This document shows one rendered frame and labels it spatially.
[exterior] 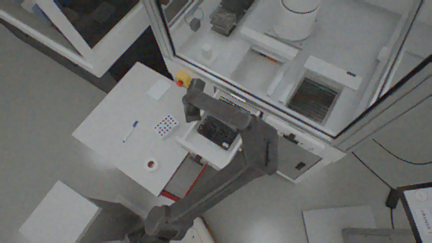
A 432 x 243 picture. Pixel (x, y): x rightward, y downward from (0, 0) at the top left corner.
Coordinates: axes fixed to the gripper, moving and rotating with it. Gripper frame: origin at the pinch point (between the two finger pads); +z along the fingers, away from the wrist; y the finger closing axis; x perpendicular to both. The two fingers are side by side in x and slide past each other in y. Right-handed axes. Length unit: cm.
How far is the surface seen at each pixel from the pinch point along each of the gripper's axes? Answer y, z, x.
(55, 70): 119, 110, 137
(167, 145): -5.1, 21.3, 17.3
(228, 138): -10.6, 8.8, -14.5
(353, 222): -68, 86, -98
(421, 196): -50, -10, -80
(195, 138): -6.5, 13.1, 1.5
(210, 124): -1.4, 9.6, -7.2
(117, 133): 7, 23, 44
